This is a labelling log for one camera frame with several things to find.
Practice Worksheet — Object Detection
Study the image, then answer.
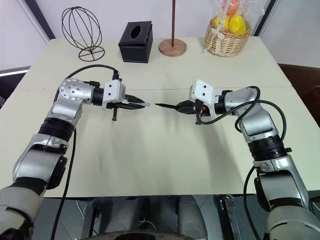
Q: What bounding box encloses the clear plastic wrap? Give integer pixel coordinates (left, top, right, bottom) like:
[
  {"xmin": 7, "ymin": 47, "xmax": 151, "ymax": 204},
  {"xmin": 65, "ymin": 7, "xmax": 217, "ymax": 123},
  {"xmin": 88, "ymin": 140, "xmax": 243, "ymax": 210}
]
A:
[{"xmin": 210, "ymin": 0, "xmax": 266, "ymax": 36}]

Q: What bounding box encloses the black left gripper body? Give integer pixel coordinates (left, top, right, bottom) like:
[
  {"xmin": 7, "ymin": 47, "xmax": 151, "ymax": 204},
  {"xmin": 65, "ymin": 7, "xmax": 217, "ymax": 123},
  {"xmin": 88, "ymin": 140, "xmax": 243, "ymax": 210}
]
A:
[{"xmin": 106, "ymin": 93, "xmax": 131, "ymax": 123}]

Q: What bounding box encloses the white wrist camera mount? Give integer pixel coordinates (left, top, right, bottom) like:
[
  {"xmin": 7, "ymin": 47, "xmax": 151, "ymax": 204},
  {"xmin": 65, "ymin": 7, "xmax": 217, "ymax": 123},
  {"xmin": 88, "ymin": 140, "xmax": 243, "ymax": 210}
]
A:
[
  {"xmin": 101, "ymin": 79, "xmax": 126, "ymax": 111},
  {"xmin": 188, "ymin": 79, "xmax": 218, "ymax": 118}
]

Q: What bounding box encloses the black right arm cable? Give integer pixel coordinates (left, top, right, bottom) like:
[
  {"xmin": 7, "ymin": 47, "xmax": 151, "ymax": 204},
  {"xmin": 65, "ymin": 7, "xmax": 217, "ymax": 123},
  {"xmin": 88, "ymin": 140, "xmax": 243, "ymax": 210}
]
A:
[{"xmin": 194, "ymin": 85, "xmax": 292, "ymax": 240}]

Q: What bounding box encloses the yellow lemon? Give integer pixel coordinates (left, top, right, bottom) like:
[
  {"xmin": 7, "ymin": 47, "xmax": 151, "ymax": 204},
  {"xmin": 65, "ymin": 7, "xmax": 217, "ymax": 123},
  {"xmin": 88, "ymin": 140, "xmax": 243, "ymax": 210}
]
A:
[
  {"xmin": 228, "ymin": 13, "xmax": 247, "ymax": 35},
  {"xmin": 212, "ymin": 14, "xmax": 230, "ymax": 32}
]

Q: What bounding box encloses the orange fruit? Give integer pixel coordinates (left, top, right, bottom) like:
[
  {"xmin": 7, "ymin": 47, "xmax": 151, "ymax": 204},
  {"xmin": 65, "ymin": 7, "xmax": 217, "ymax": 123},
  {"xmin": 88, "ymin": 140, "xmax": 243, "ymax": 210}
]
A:
[{"xmin": 221, "ymin": 0, "xmax": 241, "ymax": 14}]

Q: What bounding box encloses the wooden pole stand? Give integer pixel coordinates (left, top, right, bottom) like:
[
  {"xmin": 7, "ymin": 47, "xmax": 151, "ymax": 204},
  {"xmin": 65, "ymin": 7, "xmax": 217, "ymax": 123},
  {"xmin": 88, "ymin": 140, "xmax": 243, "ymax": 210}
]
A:
[{"xmin": 158, "ymin": 0, "xmax": 188, "ymax": 57}]

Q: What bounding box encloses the dark rounded shape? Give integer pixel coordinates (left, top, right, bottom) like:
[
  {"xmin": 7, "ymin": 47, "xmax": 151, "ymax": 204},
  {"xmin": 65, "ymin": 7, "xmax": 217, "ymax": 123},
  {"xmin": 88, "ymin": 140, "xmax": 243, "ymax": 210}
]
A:
[{"xmin": 94, "ymin": 231, "xmax": 181, "ymax": 240}]

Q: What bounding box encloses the dark brown cabinet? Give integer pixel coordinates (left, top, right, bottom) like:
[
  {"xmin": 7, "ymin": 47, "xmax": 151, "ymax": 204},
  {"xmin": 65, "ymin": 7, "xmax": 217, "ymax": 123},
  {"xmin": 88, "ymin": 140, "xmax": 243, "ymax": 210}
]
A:
[{"xmin": 277, "ymin": 63, "xmax": 320, "ymax": 106}]

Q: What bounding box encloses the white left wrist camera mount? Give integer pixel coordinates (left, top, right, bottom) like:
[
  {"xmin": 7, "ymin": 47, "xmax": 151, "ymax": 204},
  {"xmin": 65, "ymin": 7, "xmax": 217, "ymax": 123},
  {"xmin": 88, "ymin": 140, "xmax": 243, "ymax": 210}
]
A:
[{"xmin": 101, "ymin": 79, "xmax": 126, "ymax": 111}]

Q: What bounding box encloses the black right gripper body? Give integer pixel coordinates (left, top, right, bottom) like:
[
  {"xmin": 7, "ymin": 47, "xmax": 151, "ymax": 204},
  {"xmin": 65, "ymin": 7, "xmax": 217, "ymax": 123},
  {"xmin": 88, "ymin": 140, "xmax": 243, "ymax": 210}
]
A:
[{"xmin": 191, "ymin": 99, "xmax": 216, "ymax": 117}]

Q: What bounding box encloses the black marker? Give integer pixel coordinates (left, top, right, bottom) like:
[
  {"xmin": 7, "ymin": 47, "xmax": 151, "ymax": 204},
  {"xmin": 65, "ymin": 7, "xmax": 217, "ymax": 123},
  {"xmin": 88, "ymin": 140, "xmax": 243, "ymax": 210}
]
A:
[{"xmin": 154, "ymin": 102, "xmax": 177, "ymax": 109}]

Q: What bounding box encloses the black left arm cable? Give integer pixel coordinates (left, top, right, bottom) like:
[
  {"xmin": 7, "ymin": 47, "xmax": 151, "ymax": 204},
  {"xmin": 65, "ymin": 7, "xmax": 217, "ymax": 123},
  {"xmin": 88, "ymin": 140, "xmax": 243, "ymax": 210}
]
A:
[{"xmin": 51, "ymin": 64, "xmax": 122, "ymax": 240}]

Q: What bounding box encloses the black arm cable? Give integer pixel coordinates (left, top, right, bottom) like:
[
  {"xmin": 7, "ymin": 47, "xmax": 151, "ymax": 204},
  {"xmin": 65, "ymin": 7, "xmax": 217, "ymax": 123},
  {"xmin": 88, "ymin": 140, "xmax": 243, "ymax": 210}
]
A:
[
  {"xmin": 51, "ymin": 64, "xmax": 122, "ymax": 240},
  {"xmin": 194, "ymin": 85, "xmax": 292, "ymax": 240}
]

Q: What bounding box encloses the white ribbon bow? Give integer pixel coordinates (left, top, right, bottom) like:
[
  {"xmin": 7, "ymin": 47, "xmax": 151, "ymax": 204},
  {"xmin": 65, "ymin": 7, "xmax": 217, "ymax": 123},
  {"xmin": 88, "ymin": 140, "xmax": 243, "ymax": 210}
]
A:
[{"xmin": 205, "ymin": 21, "xmax": 226, "ymax": 52}]

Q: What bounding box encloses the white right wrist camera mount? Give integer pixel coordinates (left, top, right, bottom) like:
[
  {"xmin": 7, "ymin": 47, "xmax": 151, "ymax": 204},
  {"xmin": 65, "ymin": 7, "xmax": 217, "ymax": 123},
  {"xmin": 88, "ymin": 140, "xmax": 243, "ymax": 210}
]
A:
[{"xmin": 188, "ymin": 79, "xmax": 218, "ymax": 118}]

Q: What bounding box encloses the wicker basket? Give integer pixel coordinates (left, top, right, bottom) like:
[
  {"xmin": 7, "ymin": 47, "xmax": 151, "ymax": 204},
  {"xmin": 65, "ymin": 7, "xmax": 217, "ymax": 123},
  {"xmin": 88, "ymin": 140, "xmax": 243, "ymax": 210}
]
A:
[{"xmin": 204, "ymin": 19, "xmax": 253, "ymax": 57}]

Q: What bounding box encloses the metal table frame bracket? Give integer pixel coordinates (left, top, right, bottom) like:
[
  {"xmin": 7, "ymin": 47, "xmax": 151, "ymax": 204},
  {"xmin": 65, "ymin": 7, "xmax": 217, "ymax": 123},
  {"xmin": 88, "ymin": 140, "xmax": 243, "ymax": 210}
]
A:
[
  {"xmin": 81, "ymin": 198, "xmax": 101, "ymax": 240},
  {"xmin": 216, "ymin": 193, "xmax": 241, "ymax": 240}
]

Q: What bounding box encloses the black wire egg-shaped stand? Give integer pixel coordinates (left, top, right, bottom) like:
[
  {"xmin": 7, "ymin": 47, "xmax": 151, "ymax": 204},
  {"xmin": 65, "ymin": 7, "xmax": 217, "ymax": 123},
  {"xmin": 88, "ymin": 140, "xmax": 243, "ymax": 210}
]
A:
[{"xmin": 61, "ymin": 6, "xmax": 106, "ymax": 62}]

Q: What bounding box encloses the black tissue box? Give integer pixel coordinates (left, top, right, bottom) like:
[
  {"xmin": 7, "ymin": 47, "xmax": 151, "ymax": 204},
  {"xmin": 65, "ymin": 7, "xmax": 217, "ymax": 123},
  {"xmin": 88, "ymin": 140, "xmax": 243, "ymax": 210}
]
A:
[{"xmin": 118, "ymin": 20, "xmax": 154, "ymax": 63}]

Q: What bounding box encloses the grey robot leg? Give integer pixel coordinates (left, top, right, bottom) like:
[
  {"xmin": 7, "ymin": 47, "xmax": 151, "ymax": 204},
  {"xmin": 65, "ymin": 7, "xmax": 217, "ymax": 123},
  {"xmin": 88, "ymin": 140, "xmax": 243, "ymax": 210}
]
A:
[
  {"xmin": 176, "ymin": 195, "xmax": 209, "ymax": 240},
  {"xmin": 104, "ymin": 196, "xmax": 151, "ymax": 234}
]

